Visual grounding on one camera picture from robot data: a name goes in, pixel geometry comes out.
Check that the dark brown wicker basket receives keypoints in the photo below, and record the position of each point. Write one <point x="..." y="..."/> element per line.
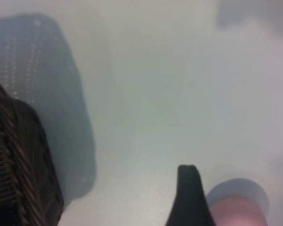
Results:
<point x="14" y="164"/>

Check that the pink peach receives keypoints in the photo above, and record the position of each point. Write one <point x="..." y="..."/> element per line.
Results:
<point x="240" y="214"/>

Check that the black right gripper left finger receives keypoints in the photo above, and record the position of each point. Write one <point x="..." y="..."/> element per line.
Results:
<point x="191" y="202"/>

